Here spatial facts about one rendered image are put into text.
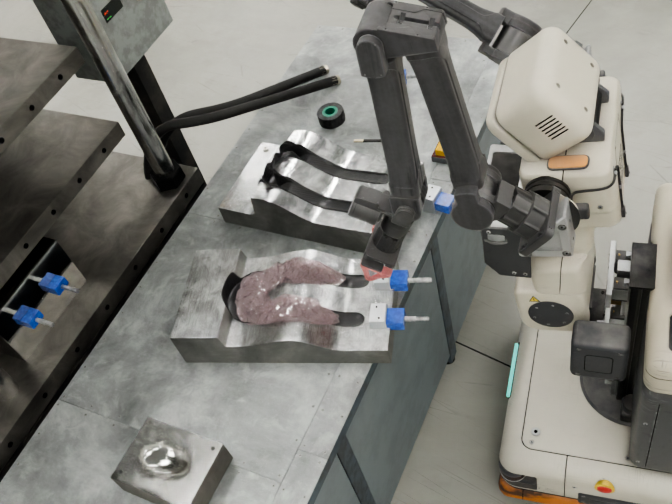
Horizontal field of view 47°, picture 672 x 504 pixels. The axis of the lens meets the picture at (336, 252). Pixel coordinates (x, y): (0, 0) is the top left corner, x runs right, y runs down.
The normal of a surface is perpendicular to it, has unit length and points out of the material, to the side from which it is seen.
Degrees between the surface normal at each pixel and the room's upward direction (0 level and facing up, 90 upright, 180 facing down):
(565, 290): 90
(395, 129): 90
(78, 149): 0
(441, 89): 89
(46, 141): 0
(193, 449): 0
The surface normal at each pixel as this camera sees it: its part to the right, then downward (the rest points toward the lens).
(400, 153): -0.22, 0.78
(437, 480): -0.21, -0.62
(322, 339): 0.27, -0.57
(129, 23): 0.89, 0.20
